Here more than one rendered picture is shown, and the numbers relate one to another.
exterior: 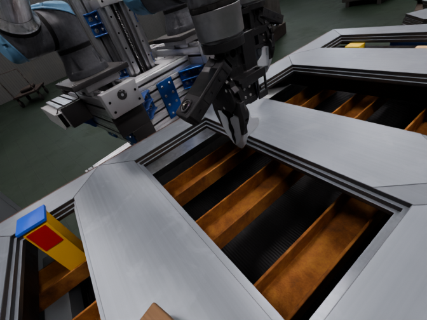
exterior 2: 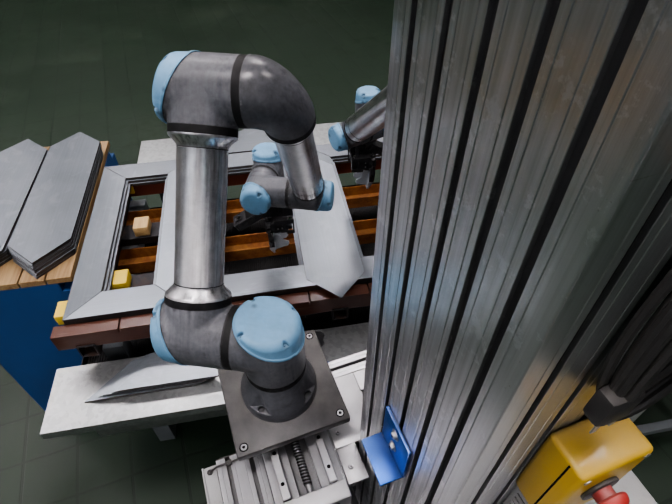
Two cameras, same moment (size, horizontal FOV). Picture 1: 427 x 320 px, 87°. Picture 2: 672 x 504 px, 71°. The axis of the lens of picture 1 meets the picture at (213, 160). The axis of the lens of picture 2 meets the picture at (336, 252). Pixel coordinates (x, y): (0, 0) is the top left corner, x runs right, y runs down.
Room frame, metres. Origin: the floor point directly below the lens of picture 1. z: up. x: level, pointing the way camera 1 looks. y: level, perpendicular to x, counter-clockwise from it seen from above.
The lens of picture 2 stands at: (1.70, 0.17, 1.92)
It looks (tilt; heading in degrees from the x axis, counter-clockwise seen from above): 45 degrees down; 195
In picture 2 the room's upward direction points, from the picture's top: straight up
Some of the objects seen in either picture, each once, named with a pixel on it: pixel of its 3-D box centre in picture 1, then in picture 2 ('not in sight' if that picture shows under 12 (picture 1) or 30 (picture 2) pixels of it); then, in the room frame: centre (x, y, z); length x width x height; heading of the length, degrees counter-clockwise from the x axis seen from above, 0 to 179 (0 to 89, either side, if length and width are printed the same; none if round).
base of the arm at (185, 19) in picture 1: (178, 19); (277, 374); (1.26, -0.07, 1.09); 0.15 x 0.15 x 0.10
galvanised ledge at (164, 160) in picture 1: (235, 110); (280, 366); (1.01, -0.19, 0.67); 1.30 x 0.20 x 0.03; 115
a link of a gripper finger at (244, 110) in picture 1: (237, 112); not in sight; (0.37, -0.07, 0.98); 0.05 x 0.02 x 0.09; 25
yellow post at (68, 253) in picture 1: (63, 245); not in sight; (0.40, 0.43, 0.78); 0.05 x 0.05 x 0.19; 25
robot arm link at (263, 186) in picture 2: not in sight; (265, 191); (0.86, -0.23, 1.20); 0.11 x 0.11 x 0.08; 7
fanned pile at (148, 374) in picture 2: not in sight; (157, 370); (1.14, -0.52, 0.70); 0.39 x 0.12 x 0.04; 115
